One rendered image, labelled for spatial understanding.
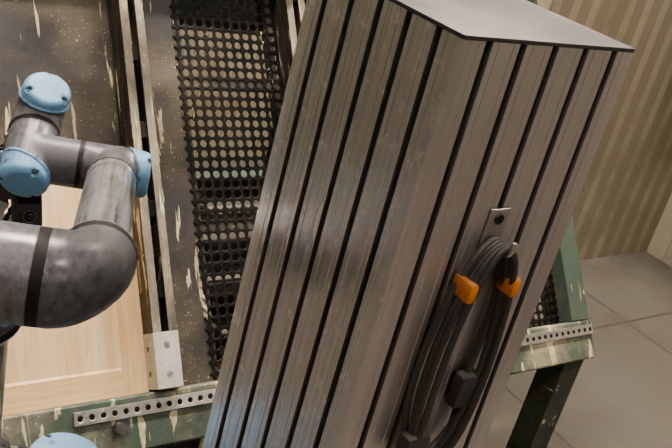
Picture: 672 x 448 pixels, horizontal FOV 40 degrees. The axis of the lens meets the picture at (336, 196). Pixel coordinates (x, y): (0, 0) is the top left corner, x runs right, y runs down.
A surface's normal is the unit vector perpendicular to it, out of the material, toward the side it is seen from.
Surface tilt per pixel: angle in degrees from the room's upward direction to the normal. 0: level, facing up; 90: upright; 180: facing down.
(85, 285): 67
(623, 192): 90
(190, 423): 52
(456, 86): 90
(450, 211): 90
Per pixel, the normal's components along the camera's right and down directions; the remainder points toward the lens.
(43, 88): 0.46, -0.57
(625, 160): 0.54, 0.46
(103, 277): 0.85, 0.02
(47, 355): 0.56, -0.18
